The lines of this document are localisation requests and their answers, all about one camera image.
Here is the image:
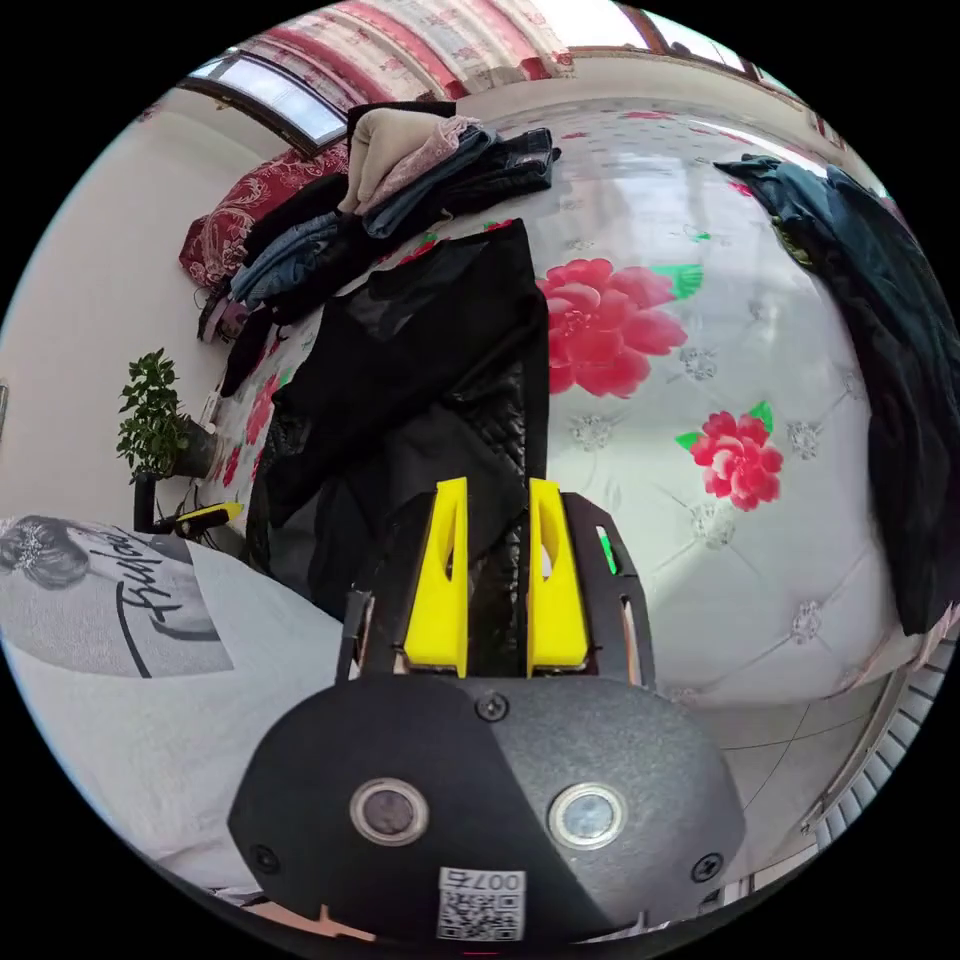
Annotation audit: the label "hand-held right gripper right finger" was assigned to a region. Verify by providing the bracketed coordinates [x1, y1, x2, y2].
[526, 479, 592, 678]

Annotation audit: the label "window with dark frame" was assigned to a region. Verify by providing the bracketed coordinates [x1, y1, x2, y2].
[178, 50, 352, 155]

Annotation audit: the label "black long sleeve shirt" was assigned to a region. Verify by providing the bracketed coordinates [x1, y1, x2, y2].
[245, 217, 553, 628]

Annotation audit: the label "green potted plant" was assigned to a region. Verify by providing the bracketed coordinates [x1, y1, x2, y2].
[114, 347, 224, 483]

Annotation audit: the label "person's body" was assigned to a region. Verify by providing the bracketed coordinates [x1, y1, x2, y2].
[0, 513, 365, 898]

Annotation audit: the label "pile of dark clothes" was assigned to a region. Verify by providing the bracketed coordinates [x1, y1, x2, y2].
[712, 153, 960, 639]

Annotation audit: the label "window with brown frame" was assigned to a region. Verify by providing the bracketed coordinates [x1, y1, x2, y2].
[568, 0, 763, 80]

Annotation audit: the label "red floral curtain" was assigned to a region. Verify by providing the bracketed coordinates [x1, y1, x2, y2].
[243, 0, 580, 103]

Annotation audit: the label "red patterned pillow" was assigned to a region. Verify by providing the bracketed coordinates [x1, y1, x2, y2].
[178, 144, 352, 292]

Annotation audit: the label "white radiator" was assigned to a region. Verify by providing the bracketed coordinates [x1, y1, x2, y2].
[800, 637, 960, 835]

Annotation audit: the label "bed with floral sheet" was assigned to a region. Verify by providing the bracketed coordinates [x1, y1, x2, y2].
[206, 101, 928, 710]

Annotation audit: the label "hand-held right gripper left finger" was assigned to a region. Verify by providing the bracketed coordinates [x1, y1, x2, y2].
[403, 476, 471, 674]

